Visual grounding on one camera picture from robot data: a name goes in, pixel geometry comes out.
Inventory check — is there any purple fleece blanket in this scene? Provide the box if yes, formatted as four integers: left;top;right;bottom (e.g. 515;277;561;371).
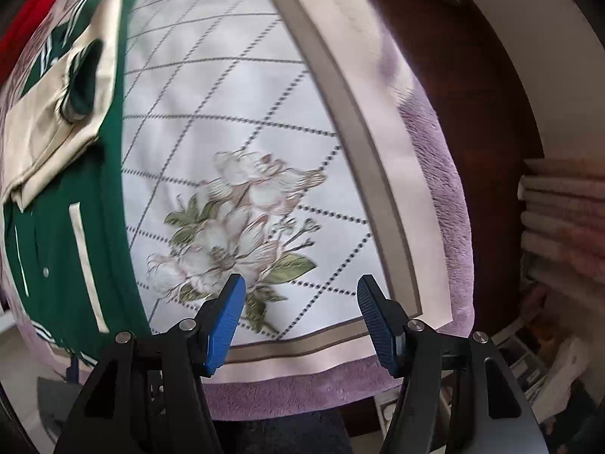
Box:
0;33;476;423

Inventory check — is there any stack of papers and boxes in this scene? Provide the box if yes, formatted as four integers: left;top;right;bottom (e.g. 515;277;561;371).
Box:
492;288;601;440

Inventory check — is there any green and cream varsity jacket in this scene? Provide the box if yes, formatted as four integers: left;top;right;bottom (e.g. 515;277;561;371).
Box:
0;0;152;368

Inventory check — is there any red cloth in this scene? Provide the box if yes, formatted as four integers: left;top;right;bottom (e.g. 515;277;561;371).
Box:
0;0;69;74

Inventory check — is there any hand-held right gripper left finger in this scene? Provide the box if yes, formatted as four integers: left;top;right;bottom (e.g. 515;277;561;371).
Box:
53;273;247;454

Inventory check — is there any dark wooden furniture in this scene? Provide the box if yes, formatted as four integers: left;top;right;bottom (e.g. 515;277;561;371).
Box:
345;0;544;336

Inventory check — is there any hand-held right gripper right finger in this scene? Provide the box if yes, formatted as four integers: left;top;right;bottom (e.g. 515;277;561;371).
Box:
357;274;551;454

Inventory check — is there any floral quilted bedspread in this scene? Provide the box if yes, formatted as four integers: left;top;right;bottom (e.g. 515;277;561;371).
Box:
47;0;426;384

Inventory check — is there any stack of folded towels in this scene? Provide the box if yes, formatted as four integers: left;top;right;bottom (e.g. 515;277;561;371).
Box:
517;157;605;303

